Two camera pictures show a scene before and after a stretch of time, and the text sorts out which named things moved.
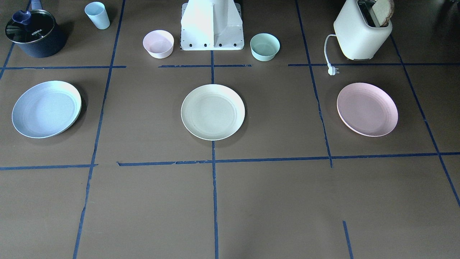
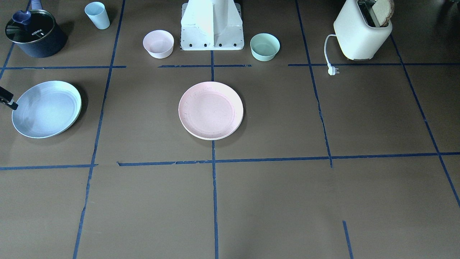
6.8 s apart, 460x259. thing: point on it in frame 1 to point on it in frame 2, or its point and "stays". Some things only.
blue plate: (46, 109) stays
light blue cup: (96, 11) stays
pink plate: (367, 110) to (210, 110)
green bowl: (263, 46) stays
